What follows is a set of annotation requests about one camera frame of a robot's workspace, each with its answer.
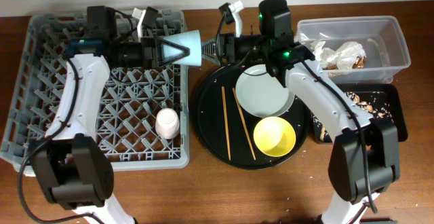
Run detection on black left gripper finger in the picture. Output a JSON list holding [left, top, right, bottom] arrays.
[[154, 50, 190, 69], [155, 37, 190, 55]]

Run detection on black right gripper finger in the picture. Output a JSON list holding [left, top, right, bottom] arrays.
[[201, 37, 216, 55], [202, 54, 220, 66]]

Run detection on blue plastic cup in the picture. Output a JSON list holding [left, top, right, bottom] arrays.
[[163, 30, 202, 67]]

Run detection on pink plastic cup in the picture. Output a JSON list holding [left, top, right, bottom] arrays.
[[155, 108, 180, 139]]

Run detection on yellow bowl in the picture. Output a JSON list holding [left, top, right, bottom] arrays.
[[253, 117, 296, 157]]

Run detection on white paper napkin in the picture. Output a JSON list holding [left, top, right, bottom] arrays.
[[309, 40, 367, 70]]

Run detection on food scraps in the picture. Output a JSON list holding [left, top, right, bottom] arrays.
[[311, 92, 395, 143]]

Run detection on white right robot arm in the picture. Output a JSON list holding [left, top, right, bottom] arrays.
[[212, 0, 400, 223]]

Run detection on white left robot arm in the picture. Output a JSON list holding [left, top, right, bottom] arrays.
[[24, 5, 201, 223]]

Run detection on grey dishwasher rack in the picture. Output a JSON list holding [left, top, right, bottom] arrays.
[[1, 12, 189, 171]]

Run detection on left wooden chopstick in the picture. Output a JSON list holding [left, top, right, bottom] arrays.
[[221, 86, 231, 161]]

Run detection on wooden chopstick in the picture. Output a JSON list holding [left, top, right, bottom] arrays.
[[232, 88, 256, 161], [221, 86, 231, 161]]

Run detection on grey round plate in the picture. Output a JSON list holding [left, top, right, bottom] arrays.
[[235, 64, 295, 117]]

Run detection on round black tray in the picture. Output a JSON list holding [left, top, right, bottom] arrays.
[[190, 67, 311, 170]]

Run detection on right wooden chopstick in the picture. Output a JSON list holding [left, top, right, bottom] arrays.
[[232, 88, 256, 161]]

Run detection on clear plastic bin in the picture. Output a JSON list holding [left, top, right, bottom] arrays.
[[295, 16, 411, 83]]

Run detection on black rectangular tray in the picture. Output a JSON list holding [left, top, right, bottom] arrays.
[[310, 83, 409, 145]]

